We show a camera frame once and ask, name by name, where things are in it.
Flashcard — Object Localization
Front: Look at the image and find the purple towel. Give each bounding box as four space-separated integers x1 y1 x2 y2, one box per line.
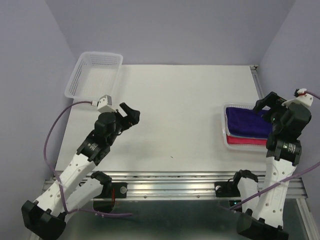
225 107 272 139

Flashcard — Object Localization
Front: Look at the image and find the pink towel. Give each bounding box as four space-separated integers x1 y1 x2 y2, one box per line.
226 135 267 146

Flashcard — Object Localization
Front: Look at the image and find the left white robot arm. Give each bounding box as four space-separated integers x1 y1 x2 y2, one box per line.
21 101 141 240

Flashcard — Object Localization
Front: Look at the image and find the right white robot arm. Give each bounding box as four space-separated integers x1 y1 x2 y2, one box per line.
230 88 314 240

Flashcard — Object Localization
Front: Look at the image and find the white basket at right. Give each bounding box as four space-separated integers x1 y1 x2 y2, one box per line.
221 102 267 153

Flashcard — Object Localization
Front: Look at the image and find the white basket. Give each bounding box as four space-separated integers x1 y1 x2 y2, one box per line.
221 102 267 153
64 51 123 101

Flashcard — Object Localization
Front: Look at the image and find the white basket at left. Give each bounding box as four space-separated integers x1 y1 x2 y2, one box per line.
64 51 123 101

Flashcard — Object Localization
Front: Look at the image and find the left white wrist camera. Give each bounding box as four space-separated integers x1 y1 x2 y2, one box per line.
91 95 116 114

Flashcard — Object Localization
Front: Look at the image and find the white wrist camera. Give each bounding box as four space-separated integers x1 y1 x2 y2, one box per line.
281 88 314 108
91 95 116 114

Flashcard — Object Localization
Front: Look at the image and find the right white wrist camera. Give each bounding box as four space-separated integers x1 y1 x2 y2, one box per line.
281 88 314 108

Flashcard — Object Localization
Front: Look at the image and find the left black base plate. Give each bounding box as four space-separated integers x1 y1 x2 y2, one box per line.
94 182 128 199

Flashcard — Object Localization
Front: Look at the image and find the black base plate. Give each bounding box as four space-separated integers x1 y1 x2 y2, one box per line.
94 182 128 199
214 181 240 198

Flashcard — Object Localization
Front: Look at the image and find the aluminium mounting rail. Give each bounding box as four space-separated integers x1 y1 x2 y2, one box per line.
41 171 308 201

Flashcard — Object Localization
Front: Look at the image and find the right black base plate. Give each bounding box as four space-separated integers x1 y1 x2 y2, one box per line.
214 181 240 198

